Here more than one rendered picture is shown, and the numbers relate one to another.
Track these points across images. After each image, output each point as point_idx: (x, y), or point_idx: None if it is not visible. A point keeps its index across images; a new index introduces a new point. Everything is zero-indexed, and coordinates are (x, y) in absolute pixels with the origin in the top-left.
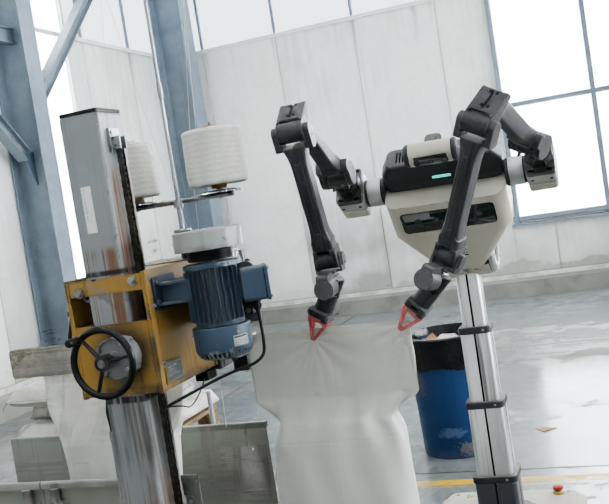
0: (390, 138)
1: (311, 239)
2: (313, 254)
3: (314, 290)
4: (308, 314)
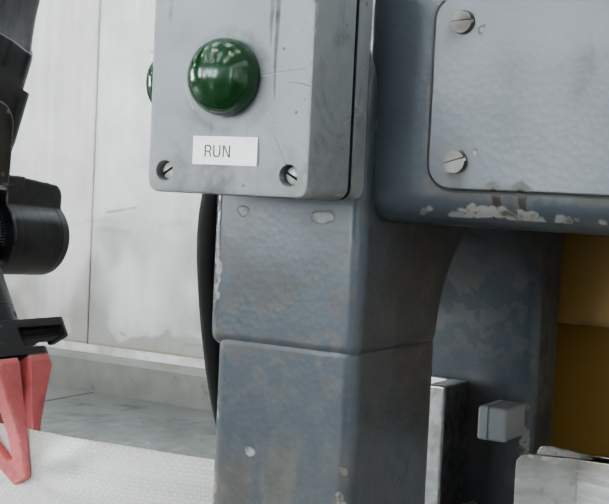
0: None
1: (32, 37)
2: (24, 98)
3: (67, 235)
4: (48, 354)
